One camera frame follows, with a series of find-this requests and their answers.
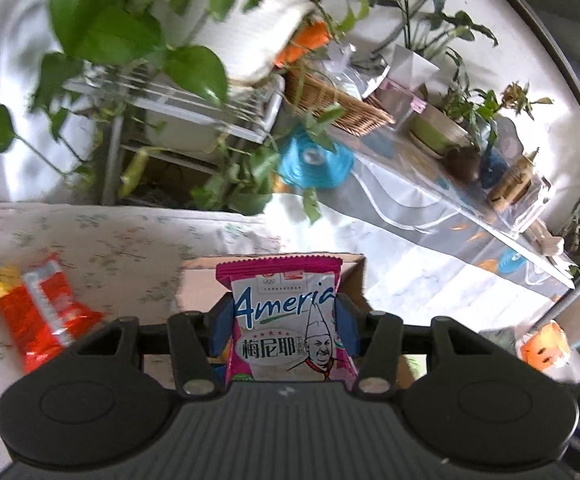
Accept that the pink white Ameria packet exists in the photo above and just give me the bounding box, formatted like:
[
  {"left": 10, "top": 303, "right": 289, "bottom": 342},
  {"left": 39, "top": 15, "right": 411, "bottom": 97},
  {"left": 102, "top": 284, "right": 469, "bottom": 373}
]
[{"left": 215, "top": 255, "right": 357, "bottom": 387}]

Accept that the white cardboard box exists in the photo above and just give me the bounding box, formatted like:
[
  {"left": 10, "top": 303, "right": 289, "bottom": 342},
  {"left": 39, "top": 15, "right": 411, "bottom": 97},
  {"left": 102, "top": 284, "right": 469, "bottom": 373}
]
[{"left": 173, "top": 251, "right": 416, "bottom": 391}]

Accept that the floral tablecloth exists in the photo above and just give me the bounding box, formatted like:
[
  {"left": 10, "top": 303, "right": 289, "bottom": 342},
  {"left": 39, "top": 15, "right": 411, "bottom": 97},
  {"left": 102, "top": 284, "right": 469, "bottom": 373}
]
[{"left": 0, "top": 204, "right": 280, "bottom": 471}]

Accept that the orange-red snack packet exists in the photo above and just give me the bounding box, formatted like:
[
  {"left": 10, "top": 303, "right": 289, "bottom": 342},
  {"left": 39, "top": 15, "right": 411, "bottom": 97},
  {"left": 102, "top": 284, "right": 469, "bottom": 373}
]
[{"left": 0, "top": 254, "right": 104, "bottom": 374}]

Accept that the grey patterned side tablecloth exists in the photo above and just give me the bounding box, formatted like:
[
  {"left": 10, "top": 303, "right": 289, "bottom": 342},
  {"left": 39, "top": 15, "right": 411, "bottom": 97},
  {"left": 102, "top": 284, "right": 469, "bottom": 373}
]
[{"left": 263, "top": 123, "right": 578, "bottom": 331}]

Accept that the orange toy figure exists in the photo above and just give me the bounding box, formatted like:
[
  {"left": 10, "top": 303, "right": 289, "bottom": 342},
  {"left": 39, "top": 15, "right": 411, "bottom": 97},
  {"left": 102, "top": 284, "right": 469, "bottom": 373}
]
[{"left": 518, "top": 321, "right": 570, "bottom": 372}]

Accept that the blue round object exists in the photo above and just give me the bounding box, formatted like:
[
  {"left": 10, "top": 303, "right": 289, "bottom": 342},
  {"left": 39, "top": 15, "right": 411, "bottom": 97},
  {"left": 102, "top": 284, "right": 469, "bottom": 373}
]
[{"left": 278, "top": 127, "right": 355, "bottom": 190}]

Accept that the dark brown teapot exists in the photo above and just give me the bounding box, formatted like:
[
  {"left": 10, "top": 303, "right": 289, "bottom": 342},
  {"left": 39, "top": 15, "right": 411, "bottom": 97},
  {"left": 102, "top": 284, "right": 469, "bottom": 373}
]
[{"left": 444, "top": 145, "right": 480, "bottom": 184}]

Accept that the wooden doll figurine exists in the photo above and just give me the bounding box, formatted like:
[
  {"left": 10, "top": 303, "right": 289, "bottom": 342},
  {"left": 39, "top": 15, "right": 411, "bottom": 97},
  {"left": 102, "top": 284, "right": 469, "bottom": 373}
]
[{"left": 487, "top": 148, "right": 539, "bottom": 212}]

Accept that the green ceramic bowl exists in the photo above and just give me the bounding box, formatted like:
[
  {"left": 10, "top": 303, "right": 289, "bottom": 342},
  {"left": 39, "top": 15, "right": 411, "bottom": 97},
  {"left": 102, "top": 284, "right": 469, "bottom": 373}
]
[{"left": 409, "top": 104, "right": 470, "bottom": 159}]

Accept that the wicker basket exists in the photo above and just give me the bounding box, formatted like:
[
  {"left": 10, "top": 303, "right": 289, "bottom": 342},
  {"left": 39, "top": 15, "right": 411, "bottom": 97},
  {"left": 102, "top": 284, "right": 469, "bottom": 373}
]
[{"left": 285, "top": 70, "right": 396, "bottom": 136}]

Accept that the white metal plant stand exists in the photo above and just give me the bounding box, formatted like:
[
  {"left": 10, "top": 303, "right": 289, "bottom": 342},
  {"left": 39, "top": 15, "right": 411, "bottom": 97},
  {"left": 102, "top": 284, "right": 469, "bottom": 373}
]
[{"left": 64, "top": 67, "right": 285, "bottom": 206}]

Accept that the green pothos plant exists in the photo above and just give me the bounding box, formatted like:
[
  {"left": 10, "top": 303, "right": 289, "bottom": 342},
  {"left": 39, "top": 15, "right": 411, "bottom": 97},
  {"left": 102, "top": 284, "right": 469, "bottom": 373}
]
[{"left": 0, "top": 0, "right": 371, "bottom": 224}]

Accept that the white refrigerator with green logo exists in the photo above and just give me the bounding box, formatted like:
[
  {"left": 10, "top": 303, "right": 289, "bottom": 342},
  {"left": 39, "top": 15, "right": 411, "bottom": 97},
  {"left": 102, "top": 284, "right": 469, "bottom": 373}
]
[{"left": 0, "top": 0, "right": 104, "bottom": 204}]

